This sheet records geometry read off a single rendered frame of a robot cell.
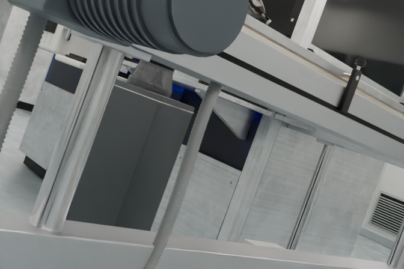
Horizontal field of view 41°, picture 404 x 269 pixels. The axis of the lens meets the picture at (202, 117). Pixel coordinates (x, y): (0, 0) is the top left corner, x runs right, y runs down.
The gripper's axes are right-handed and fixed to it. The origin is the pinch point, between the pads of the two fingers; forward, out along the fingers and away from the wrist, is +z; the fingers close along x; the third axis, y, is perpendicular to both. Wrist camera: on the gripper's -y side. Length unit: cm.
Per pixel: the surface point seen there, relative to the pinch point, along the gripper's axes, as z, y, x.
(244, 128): 30, -3, -42
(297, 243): 78, 16, -49
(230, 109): 20.0, 2.7, -36.6
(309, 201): 69, 7, -36
